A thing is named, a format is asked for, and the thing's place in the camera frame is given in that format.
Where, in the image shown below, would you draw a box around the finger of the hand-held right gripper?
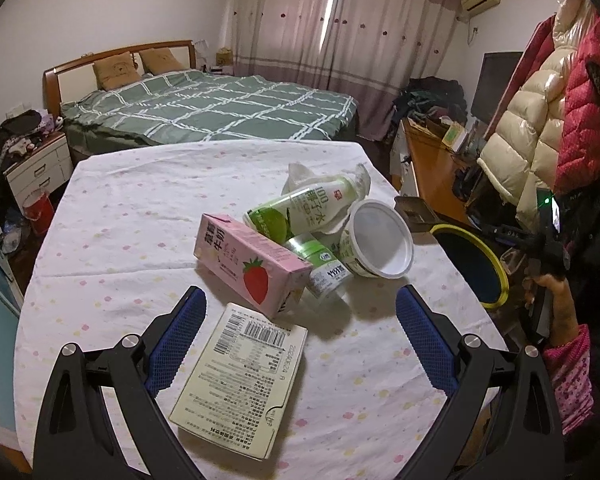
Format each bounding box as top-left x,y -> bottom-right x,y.
480,224 -> 537,253

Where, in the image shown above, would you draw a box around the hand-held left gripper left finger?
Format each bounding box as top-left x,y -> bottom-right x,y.
32,285 -> 208,480

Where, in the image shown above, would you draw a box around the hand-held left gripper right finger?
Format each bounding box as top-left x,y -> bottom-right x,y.
395,284 -> 566,480

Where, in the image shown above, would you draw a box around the yellow rimmed dark trash bin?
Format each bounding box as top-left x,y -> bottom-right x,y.
430,223 -> 510,311

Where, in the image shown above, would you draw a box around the beige barcode box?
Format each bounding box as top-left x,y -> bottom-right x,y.
169,302 -> 309,460

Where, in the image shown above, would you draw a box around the white paper bowl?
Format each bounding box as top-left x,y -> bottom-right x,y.
339,199 -> 415,281

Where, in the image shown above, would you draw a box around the pink strawberry milk carton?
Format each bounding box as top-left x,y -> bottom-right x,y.
194,213 -> 313,320

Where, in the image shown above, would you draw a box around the small green white bottle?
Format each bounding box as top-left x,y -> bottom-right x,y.
285,233 -> 353,301

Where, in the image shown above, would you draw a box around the large green white drink bottle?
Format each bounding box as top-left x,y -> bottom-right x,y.
243,174 -> 368,248

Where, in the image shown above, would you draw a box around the white tissue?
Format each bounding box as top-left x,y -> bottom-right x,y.
281,161 -> 373,201

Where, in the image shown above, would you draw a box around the person's right forearm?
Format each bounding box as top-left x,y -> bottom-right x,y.
542,324 -> 600,436

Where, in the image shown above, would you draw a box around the person's right hand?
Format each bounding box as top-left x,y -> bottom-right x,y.
544,274 -> 583,346

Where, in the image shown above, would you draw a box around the dark brown chair back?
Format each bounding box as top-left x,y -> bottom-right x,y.
394,196 -> 438,233

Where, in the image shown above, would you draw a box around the wooden desk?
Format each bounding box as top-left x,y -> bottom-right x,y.
402,119 -> 481,226

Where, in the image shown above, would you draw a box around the green white box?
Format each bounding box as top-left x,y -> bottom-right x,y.
442,122 -> 468,151

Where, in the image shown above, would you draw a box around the cream puffer jacket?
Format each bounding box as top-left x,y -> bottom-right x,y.
477,0 -> 596,201

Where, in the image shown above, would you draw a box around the red puffer jacket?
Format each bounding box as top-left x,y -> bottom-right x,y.
555,20 -> 600,196

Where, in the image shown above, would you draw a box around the black television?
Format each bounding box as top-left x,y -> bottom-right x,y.
471,51 -> 525,126

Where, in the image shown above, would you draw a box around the pile of dark clothes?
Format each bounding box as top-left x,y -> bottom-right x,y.
392,76 -> 468,126

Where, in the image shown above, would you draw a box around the red bucket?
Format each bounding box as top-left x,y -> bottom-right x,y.
22,191 -> 56,237

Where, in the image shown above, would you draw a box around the white nightstand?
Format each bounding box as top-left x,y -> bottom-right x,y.
4,131 -> 74,211

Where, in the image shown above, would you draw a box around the bed with green quilt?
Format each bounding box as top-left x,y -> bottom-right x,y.
60,69 -> 359,148

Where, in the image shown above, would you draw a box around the dark clothes on nightstand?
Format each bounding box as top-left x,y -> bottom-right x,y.
0,110 -> 63,211

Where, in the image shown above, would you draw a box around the brown pillow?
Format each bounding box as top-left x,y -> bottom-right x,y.
92,51 -> 142,91
139,48 -> 186,75

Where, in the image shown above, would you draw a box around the wooden bed headboard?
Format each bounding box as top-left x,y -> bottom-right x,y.
42,40 -> 199,116

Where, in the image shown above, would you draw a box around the pink striped curtains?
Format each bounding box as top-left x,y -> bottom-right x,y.
223,0 -> 466,141

